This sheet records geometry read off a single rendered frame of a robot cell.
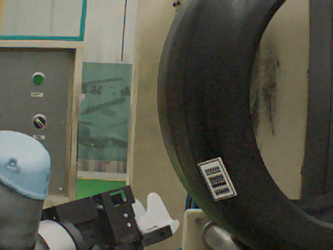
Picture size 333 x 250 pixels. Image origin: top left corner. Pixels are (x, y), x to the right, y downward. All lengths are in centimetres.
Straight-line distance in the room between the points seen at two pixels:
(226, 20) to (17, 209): 50
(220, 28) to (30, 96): 84
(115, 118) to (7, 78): 844
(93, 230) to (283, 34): 75
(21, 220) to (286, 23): 92
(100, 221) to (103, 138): 937
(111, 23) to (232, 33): 926
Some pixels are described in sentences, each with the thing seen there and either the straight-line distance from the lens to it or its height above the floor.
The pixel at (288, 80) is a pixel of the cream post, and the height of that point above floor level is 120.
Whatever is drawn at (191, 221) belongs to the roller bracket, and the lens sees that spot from 149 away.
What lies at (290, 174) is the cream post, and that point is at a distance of 156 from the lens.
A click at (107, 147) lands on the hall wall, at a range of 1030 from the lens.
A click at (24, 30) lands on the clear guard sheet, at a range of 185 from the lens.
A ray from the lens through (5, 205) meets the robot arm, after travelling 74.
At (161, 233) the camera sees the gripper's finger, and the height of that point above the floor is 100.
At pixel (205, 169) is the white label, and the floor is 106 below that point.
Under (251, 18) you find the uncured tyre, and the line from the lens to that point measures 112.
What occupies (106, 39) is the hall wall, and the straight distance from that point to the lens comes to 1035.
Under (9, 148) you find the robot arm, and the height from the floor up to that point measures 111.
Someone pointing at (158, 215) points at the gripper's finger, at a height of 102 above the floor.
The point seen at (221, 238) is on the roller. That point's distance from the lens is 140.
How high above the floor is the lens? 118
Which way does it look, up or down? 3 degrees down
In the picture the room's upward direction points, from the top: 3 degrees clockwise
